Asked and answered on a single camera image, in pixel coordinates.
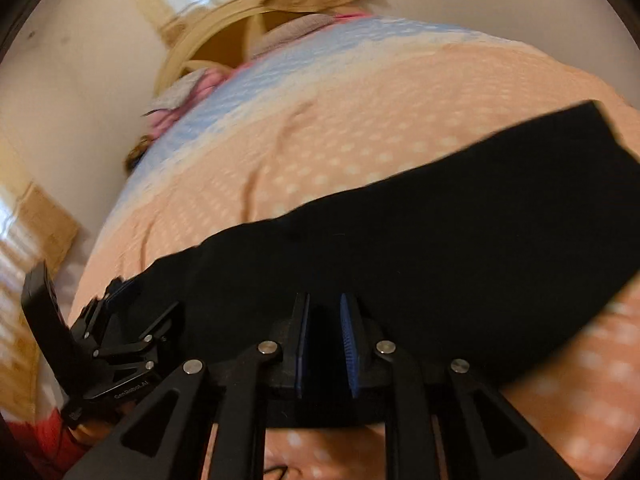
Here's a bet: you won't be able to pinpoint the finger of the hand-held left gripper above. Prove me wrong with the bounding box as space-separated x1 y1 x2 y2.
70 276 139 342
92 301 182 361

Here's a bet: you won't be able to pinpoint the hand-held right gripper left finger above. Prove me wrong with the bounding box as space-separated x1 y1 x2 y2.
62 291 312 480

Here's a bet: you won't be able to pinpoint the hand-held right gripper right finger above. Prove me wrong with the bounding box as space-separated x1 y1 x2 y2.
339 292 581 480

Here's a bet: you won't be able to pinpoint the black pants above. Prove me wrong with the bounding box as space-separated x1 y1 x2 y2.
120 100 640 432

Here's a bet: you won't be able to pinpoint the person's left hand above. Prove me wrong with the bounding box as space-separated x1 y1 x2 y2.
75 405 132 448

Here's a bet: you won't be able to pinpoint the beige floral side curtain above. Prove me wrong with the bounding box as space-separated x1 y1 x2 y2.
0 135 81 411

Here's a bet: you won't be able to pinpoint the folded pink blanket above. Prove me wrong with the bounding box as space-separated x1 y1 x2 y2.
149 66 232 138

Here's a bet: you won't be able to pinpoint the grey floral pillow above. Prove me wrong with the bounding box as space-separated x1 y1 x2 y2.
144 72 207 117

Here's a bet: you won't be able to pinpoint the polka dot bedspread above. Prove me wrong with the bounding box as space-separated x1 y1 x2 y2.
30 10 640 480

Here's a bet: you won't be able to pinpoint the cream wooden headboard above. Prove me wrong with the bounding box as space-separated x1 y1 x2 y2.
154 0 313 97

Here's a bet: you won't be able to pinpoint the striped pillow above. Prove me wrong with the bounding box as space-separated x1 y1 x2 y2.
250 12 347 57

